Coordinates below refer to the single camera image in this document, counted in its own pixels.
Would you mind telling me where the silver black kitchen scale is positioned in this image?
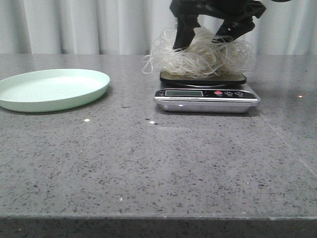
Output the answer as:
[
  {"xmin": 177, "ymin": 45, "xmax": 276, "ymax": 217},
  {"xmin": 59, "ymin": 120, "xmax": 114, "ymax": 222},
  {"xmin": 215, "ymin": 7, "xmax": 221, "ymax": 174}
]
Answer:
[{"xmin": 154, "ymin": 71, "xmax": 261, "ymax": 114}]

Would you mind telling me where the white pleated curtain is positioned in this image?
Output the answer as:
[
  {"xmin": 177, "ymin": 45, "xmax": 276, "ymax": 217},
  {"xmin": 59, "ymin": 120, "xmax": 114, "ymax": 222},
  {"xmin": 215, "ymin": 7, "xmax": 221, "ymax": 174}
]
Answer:
[{"xmin": 0, "ymin": 0, "xmax": 317, "ymax": 55}]

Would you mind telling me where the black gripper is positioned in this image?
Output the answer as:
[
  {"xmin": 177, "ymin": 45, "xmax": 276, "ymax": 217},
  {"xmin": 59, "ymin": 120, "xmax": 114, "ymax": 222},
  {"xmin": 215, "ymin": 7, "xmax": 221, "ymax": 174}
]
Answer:
[{"xmin": 170, "ymin": 0, "xmax": 266, "ymax": 50}]

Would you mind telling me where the light green plate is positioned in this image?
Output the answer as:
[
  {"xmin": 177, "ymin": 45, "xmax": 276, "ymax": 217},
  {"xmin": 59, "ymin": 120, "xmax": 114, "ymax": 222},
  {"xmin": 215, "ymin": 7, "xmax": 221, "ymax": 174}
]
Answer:
[{"xmin": 0, "ymin": 69, "xmax": 110, "ymax": 113}]

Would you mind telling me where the white translucent vermicelli bundle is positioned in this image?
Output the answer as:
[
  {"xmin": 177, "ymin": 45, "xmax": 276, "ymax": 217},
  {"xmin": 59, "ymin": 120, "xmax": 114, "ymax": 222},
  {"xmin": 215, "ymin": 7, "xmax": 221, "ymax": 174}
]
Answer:
[{"xmin": 142, "ymin": 27, "xmax": 256, "ymax": 78}]

